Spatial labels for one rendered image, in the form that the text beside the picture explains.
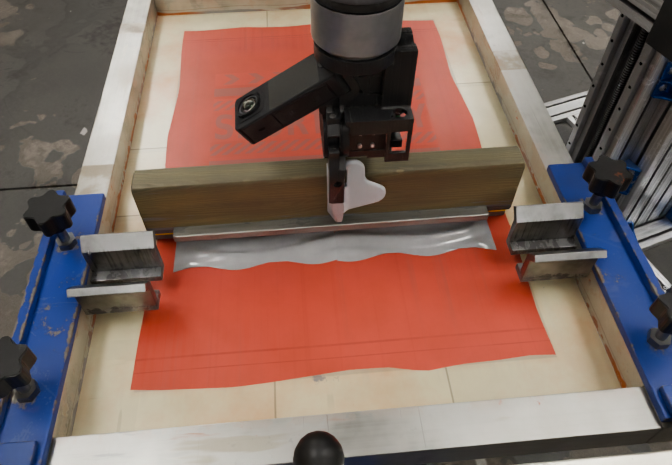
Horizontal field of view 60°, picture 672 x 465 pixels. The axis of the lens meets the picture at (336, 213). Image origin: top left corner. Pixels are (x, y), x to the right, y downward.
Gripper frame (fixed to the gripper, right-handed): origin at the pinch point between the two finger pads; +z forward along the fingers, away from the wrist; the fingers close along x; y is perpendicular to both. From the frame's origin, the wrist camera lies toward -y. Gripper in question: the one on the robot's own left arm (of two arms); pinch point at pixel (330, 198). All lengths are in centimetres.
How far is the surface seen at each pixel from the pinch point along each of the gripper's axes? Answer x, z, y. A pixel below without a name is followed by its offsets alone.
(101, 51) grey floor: 185, 101, -85
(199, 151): 14.1, 5.0, -16.0
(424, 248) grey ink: -4.3, 4.6, 10.3
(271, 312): -10.9, 4.9, -7.0
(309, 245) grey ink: -3.2, 4.1, -2.6
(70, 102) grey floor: 150, 101, -91
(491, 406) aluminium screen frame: -24.1, 1.1, 11.9
